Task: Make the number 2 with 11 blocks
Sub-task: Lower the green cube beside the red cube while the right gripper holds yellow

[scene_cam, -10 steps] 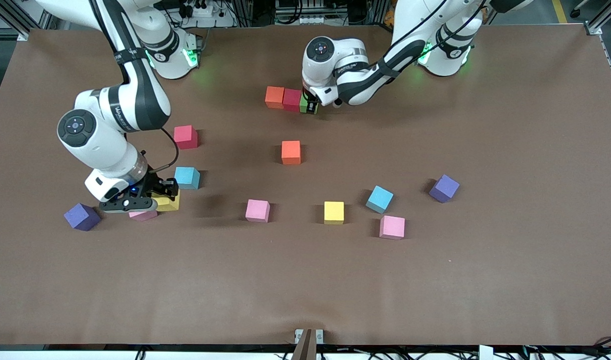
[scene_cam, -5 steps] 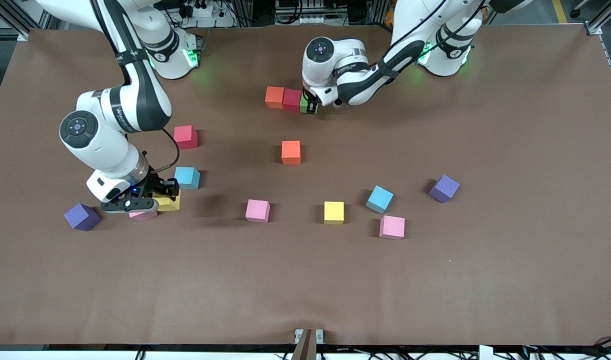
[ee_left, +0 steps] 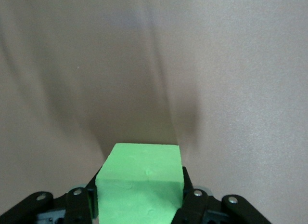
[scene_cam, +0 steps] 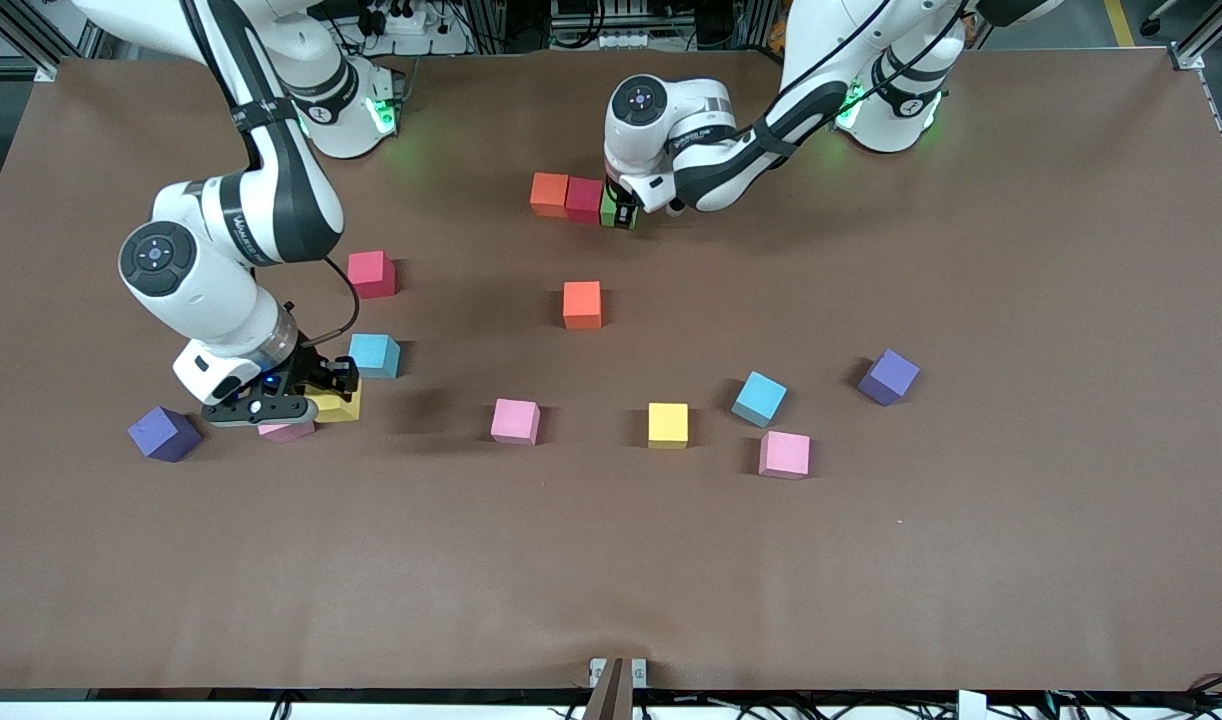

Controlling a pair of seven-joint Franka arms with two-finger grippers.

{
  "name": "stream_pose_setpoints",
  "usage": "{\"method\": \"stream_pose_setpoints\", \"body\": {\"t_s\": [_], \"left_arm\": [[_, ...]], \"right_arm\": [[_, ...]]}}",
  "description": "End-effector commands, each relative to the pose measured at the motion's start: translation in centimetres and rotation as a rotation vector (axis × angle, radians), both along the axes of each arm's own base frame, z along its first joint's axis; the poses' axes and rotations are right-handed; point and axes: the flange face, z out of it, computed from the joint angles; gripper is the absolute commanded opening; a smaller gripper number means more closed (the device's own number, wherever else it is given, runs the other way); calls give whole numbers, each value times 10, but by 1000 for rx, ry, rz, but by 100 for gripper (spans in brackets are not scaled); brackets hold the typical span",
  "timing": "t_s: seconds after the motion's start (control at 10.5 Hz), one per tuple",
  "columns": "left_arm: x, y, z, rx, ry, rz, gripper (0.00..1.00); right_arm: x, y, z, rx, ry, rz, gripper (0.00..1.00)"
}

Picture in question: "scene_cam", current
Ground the green foam cube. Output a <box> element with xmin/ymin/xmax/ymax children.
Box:
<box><xmin>598</xmin><ymin>188</ymin><xmax>639</xmax><ymax>232</ymax></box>

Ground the yellow foam cube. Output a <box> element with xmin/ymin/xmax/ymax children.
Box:
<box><xmin>306</xmin><ymin>382</ymin><xmax>364</xmax><ymax>425</ymax></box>
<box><xmin>648</xmin><ymin>402</ymin><xmax>689</xmax><ymax>450</ymax></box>

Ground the red foam cube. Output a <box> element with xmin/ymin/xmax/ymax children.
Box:
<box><xmin>347</xmin><ymin>250</ymin><xmax>397</xmax><ymax>300</ymax></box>
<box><xmin>565</xmin><ymin>177</ymin><xmax>604</xmax><ymax>225</ymax></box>

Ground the orange foam cube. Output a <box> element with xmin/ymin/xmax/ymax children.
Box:
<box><xmin>562</xmin><ymin>281</ymin><xmax>603</xmax><ymax>330</ymax></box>
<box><xmin>529</xmin><ymin>172</ymin><xmax>570</xmax><ymax>219</ymax></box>

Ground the blue foam cube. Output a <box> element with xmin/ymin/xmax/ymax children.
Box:
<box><xmin>731</xmin><ymin>370</ymin><xmax>788</xmax><ymax>428</ymax></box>
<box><xmin>349</xmin><ymin>333</ymin><xmax>402</xmax><ymax>380</ymax></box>

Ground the purple foam cube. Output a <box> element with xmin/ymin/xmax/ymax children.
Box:
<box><xmin>127</xmin><ymin>406</ymin><xmax>203</xmax><ymax>463</ymax></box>
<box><xmin>858</xmin><ymin>348</ymin><xmax>920</xmax><ymax>407</ymax></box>

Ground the white power strip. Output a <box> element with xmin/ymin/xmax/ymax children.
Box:
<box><xmin>356</xmin><ymin>0</ymin><xmax>472</xmax><ymax>56</ymax></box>
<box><xmin>571</xmin><ymin>28</ymin><xmax>677</xmax><ymax>51</ymax></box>

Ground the brown paper table cover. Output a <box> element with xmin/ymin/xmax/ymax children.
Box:
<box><xmin>0</xmin><ymin>48</ymin><xmax>1222</xmax><ymax>693</ymax></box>

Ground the brown vertical bar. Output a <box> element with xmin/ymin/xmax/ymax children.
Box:
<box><xmin>582</xmin><ymin>657</ymin><xmax>636</xmax><ymax>720</ymax></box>

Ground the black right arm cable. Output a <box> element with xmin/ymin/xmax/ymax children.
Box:
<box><xmin>301</xmin><ymin>255</ymin><xmax>362</xmax><ymax>346</ymax></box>

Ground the aluminium frame profile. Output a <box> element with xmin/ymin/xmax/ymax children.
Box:
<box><xmin>0</xmin><ymin>0</ymin><xmax>62</xmax><ymax>83</ymax></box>
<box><xmin>1166</xmin><ymin>0</ymin><xmax>1222</xmax><ymax>71</ymax></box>

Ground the silver metal bracket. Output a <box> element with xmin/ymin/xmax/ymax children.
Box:
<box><xmin>589</xmin><ymin>657</ymin><xmax>649</xmax><ymax>689</ymax></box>

